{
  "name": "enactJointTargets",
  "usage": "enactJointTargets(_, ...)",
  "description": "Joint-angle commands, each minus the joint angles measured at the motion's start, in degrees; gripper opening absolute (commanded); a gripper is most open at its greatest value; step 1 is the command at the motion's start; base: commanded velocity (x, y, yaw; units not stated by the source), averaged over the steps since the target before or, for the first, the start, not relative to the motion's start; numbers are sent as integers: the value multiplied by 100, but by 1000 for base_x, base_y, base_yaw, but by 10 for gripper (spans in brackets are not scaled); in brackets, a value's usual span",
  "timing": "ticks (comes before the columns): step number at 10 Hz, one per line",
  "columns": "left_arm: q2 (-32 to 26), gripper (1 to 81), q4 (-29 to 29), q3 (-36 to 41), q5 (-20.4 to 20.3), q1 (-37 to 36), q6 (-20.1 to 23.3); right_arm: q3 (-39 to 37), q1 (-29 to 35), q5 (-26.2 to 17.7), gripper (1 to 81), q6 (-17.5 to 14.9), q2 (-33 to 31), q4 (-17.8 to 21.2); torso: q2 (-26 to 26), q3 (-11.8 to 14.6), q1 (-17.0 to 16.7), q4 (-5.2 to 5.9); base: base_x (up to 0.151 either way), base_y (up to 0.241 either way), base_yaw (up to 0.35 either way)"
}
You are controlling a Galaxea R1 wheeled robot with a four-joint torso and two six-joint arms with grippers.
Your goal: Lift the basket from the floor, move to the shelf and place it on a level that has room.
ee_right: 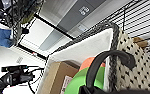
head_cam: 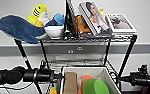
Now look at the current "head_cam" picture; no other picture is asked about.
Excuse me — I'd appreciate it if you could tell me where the magazine with portrait cover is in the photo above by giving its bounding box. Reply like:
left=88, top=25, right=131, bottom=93
left=77, top=1, right=113, bottom=38

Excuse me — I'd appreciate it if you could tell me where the white bowl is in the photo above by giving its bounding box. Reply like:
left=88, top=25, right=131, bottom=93
left=43, top=24, right=66, bottom=40

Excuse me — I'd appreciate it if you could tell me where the blue whale plush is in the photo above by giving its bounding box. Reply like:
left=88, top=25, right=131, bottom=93
left=0, top=13, right=59, bottom=45

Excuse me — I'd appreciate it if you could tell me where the black wire shelf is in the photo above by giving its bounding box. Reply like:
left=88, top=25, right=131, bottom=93
left=13, top=31, right=139, bottom=94

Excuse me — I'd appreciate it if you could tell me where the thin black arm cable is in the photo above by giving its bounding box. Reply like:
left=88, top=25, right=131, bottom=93
left=3, top=82, right=37, bottom=92

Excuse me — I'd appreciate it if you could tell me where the tan box in basket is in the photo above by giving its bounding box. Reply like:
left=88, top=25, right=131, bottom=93
left=63, top=72, right=78, bottom=94

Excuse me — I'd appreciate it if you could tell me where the green rounded item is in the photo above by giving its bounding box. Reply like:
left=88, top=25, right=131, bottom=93
left=82, top=78, right=111, bottom=94

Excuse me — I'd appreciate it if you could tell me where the small white wall outlet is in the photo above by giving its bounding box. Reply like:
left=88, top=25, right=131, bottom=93
left=76, top=46, right=84, bottom=52
left=67, top=49, right=75, bottom=55

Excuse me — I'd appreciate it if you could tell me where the orange round item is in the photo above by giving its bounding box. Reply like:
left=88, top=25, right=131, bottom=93
left=76, top=74, right=96, bottom=94

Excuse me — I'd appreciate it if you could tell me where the small yellow item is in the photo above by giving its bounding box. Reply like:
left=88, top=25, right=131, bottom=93
left=98, top=8, right=106, bottom=16

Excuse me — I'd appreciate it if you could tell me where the orange toy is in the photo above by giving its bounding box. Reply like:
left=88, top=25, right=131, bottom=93
left=73, top=14, right=92, bottom=37

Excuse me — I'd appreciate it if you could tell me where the pale woven basket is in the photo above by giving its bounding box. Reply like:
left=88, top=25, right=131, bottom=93
left=58, top=65, right=123, bottom=94

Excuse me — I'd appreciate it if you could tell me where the yellow striped shark plush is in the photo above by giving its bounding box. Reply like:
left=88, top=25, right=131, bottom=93
left=26, top=3, right=50, bottom=29

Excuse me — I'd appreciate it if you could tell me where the white box with picture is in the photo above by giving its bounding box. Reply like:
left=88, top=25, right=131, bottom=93
left=104, top=12, right=138, bottom=36

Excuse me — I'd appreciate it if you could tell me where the long grey wall band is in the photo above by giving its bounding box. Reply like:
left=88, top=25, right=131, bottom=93
left=0, top=42, right=150, bottom=57

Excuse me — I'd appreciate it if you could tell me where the black flat frame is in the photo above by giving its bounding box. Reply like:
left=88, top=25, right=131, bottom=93
left=63, top=0, right=80, bottom=41

